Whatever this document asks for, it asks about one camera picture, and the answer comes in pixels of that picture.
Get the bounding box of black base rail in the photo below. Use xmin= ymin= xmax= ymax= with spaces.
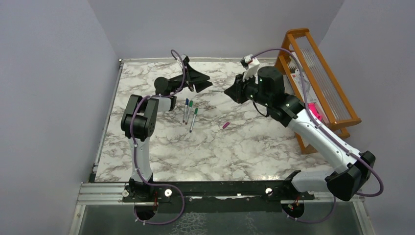
xmin=122 ymin=180 xmax=315 ymax=214

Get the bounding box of silver pen red tip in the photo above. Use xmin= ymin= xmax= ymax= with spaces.
xmin=185 ymin=106 xmax=192 ymax=124

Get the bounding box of white package in rack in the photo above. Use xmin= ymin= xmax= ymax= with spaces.
xmin=288 ymin=56 xmax=319 ymax=103

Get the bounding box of silver pen green tip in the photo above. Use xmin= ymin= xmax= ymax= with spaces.
xmin=189 ymin=114 xmax=197 ymax=133

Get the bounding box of orange wooden rack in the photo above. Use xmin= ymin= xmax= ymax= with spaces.
xmin=275 ymin=28 xmax=361 ymax=140

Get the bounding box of pink item in rack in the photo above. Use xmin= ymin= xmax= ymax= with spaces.
xmin=308 ymin=102 xmax=324 ymax=121

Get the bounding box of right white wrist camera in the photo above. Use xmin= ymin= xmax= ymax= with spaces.
xmin=240 ymin=54 xmax=260 ymax=82

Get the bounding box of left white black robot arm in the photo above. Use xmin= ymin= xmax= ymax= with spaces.
xmin=120 ymin=54 xmax=212 ymax=194

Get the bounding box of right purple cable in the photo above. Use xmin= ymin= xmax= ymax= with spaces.
xmin=251 ymin=47 xmax=385 ymax=224

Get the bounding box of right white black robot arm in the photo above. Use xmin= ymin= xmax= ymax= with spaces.
xmin=224 ymin=66 xmax=375 ymax=201

